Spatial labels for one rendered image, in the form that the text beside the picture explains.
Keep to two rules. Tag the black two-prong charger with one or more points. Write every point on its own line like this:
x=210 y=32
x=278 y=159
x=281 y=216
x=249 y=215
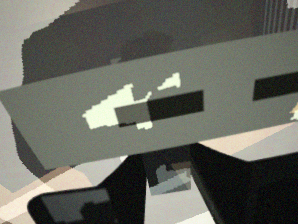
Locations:
x=168 y=170

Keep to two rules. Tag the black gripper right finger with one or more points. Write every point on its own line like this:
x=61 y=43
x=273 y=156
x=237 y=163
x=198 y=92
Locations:
x=229 y=186

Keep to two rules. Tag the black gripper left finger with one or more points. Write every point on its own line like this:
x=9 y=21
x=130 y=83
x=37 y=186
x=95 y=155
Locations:
x=119 y=199

